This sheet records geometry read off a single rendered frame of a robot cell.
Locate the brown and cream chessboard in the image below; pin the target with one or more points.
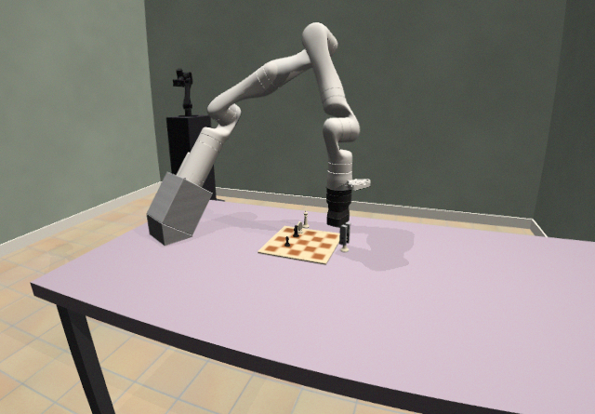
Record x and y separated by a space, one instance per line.
311 246

